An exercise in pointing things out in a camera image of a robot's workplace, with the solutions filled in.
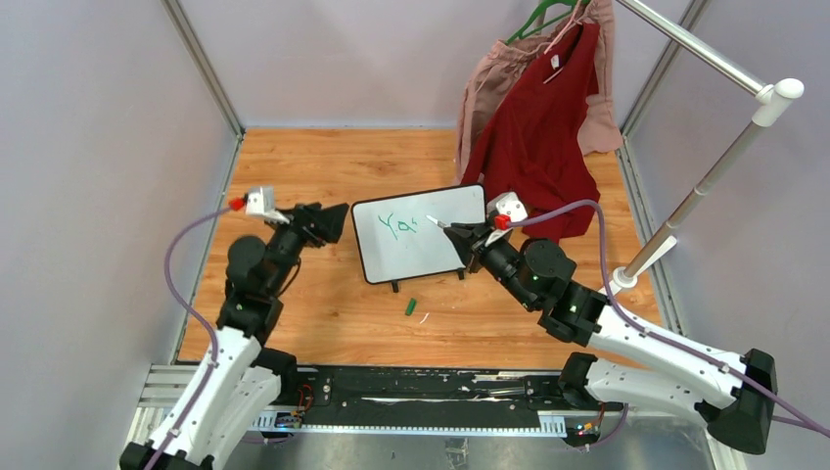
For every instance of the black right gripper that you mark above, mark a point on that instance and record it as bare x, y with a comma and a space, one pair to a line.
465, 236

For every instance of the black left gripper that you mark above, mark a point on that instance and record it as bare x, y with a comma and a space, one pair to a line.
314, 223

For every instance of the green marker pen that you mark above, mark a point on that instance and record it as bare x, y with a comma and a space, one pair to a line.
440, 224

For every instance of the white whiteboard black frame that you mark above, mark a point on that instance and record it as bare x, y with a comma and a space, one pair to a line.
395, 240

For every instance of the green marker cap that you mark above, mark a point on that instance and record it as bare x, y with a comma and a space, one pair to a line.
411, 307

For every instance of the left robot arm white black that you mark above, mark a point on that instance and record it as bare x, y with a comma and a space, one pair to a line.
238, 376

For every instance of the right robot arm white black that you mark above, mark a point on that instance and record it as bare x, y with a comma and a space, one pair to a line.
728, 393

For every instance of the red hanging shirt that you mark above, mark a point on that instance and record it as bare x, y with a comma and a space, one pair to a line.
530, 145

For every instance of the pink hanging garment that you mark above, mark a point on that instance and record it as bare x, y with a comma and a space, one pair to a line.
501, 68

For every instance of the white clothes rack base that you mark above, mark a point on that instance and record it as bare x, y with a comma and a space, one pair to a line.
625, 278

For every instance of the green clothes hanger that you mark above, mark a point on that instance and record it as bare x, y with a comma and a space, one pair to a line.
537, 20

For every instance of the silver clothes rack pole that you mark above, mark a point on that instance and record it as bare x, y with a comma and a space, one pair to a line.
707, 118

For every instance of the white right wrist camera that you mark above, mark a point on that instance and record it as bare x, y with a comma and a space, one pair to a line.
500, 213

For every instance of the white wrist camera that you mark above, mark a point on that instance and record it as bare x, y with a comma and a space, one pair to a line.
260, 203
500, 213

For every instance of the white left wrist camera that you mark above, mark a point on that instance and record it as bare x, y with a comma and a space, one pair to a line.
260, 203

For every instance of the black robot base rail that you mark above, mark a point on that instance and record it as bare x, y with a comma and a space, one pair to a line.
364, 400

